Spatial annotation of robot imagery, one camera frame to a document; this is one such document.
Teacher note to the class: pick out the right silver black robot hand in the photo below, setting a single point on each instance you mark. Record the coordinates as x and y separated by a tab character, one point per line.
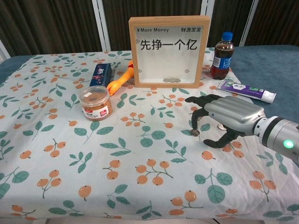
233	114

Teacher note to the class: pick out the purple white toothpaste tube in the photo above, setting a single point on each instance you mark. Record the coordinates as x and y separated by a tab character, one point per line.
243	89

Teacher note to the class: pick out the cola bottle blue cap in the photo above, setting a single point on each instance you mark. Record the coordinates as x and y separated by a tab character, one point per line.
222	63

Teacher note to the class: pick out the dark ribbed partition panel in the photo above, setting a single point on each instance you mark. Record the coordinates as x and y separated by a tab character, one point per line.
151	8
229	16
51	25
275	21

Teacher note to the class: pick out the floral orange fruit tablecloth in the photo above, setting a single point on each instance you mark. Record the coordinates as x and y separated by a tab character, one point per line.
140	151

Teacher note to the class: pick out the yellow rubber chicken toy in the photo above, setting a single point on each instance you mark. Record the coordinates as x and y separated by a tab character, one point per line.
121	80

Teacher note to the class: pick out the dark blue rectangular box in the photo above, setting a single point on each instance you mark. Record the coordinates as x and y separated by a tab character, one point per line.
101	74

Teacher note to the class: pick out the clear jar brown contents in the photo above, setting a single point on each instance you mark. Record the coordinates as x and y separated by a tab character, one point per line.
95	105

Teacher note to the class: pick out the wooden coin box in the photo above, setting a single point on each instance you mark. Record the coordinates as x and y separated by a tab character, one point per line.
168	58

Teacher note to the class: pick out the white partition frame post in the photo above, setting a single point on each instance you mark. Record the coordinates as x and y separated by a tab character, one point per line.
207	8
4	50
100	23
247	23

